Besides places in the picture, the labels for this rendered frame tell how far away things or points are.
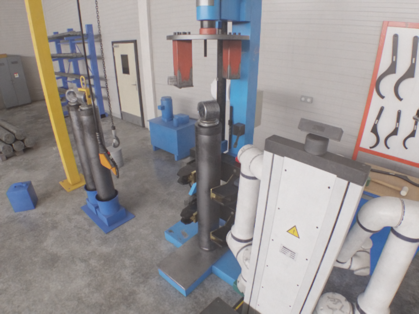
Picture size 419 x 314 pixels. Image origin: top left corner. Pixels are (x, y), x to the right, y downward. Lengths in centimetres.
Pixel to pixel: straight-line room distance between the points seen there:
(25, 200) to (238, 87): 324
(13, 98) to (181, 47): 1018
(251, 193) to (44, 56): 324
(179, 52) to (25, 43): 1064
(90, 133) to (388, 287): 265
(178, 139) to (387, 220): 371
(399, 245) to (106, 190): 274
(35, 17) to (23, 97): 791
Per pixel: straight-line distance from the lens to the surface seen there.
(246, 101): 212
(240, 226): 147
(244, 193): 132
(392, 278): 127
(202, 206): 220
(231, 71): 186
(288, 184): 87
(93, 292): 270
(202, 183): 205
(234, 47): 185
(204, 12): 175
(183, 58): 170
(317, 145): 77
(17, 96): 1150
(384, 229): 265
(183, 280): 239
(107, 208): 316
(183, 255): 257
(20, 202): 409
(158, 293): 252
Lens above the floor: 210
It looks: 27 degrees down
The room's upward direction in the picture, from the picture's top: straight up
